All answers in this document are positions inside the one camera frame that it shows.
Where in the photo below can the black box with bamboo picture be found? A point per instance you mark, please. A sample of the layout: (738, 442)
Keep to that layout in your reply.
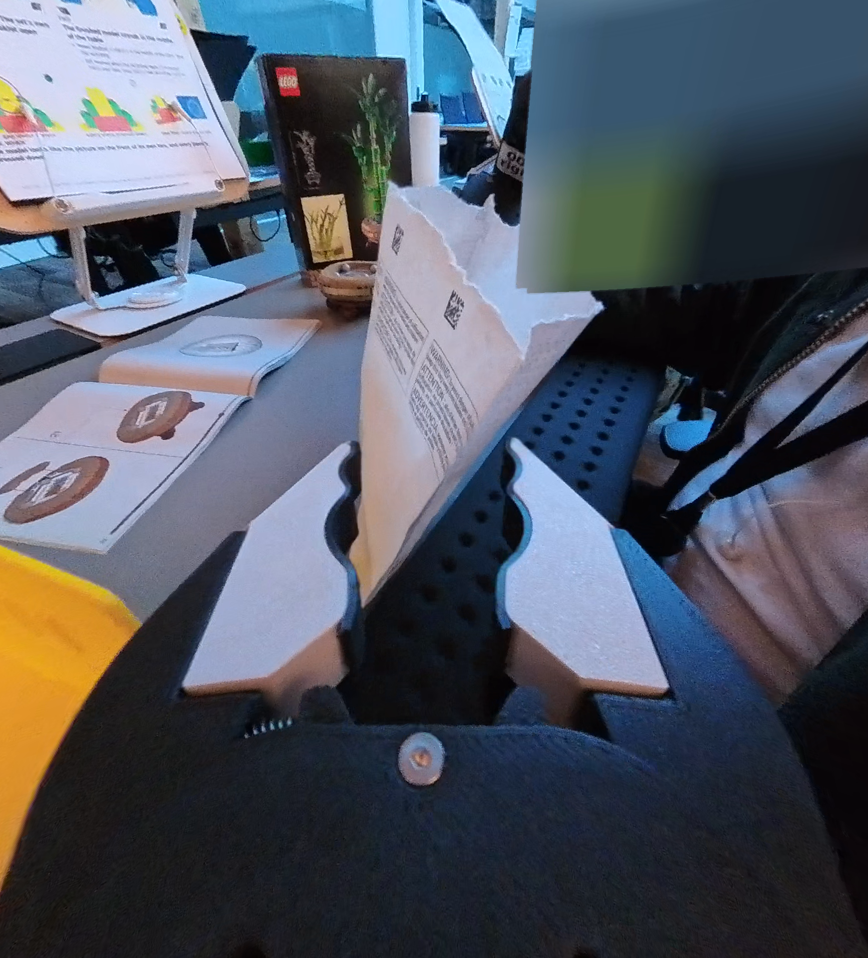
(329, 150)

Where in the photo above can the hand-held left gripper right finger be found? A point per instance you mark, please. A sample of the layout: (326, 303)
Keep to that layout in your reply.
(583, 599)

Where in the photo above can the instruction booklet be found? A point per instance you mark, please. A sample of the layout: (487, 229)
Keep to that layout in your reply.
(104, 426)

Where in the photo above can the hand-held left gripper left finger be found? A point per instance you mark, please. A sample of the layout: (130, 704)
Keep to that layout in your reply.
(276, 599)

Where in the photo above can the yellow plastic bin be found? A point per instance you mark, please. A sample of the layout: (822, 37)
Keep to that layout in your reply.
(22, 673)

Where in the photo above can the white bottle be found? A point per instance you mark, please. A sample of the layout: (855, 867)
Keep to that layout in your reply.
(425, 150)

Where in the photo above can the brick-built plant pot model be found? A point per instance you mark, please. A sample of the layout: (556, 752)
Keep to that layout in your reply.
(344, 288)

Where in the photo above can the white printed paper bag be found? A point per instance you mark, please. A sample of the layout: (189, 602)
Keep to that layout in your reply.
(434, 359)

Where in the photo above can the printed instruction sheet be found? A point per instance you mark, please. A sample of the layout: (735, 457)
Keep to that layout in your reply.
(104, 75)

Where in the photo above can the black perforated chair armrest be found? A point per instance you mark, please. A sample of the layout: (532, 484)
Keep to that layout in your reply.
(591, 426)

